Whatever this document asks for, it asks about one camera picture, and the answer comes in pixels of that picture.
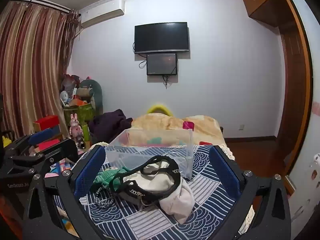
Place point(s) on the green cylinder bottle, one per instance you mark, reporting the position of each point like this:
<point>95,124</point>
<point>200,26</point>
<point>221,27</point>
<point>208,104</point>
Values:
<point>86,133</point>

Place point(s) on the white lace cloth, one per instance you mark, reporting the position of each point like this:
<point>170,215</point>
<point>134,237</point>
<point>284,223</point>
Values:
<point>226,152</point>

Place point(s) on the clear plastic box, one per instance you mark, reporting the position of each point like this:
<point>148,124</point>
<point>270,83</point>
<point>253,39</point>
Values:
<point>130,160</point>

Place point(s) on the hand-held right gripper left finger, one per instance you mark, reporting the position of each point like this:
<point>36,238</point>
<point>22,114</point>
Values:
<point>88,173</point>

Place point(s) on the small pink object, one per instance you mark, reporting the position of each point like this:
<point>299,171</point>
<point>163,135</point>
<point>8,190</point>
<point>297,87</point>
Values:
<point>188,125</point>

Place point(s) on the small black wall monitor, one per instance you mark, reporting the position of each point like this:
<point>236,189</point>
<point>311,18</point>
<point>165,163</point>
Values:
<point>161,63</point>

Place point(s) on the pink flat box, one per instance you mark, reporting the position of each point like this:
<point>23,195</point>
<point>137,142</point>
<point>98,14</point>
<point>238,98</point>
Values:
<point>48,145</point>

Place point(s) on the pink rabbit toy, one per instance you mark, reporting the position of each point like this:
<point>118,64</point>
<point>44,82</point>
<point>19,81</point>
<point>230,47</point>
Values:
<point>75,130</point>

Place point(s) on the colourful printed sheet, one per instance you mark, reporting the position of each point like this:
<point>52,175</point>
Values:
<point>61,167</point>

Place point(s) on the green cardboard box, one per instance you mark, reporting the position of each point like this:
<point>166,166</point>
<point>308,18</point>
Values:
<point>80,115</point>

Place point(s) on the blue wave patterned blanket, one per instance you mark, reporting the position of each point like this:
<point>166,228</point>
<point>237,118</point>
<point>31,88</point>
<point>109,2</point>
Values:
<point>207,206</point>

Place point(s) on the wooden wardrobe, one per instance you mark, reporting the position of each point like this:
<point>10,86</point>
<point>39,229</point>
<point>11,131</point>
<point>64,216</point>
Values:
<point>292,80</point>

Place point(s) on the black wall television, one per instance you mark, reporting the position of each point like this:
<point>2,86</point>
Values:
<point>161,37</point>

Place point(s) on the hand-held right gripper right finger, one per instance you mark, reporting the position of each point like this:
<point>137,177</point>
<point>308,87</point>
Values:
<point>226,173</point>

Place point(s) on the red box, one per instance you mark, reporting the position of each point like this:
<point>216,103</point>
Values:
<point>46,123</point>

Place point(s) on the green knit cloth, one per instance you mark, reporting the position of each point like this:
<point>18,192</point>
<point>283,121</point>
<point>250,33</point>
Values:
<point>105,177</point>

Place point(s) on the dark purple clothing pile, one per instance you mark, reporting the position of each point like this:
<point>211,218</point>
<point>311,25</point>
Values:
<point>110,125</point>

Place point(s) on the beige fleece blanket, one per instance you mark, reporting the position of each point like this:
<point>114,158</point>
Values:
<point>160,123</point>

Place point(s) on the curtain rail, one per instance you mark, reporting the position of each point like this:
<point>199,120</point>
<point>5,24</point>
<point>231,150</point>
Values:
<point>40,2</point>

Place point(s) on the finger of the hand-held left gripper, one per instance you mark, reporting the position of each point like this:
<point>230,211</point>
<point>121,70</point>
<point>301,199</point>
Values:
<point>43,133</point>
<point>67,150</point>

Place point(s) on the white air conditioner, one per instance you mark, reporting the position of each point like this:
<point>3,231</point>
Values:
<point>105,13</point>

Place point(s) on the brown striped curtain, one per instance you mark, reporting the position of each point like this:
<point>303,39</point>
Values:
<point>30,67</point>

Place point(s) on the yellow plastic chair back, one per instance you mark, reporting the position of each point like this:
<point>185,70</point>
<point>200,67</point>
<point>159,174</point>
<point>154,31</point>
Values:
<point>160,108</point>

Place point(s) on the white wall socket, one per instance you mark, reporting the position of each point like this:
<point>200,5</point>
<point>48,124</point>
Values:
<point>241,127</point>

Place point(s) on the small red object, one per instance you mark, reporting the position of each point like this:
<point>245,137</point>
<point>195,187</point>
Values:
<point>205,143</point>

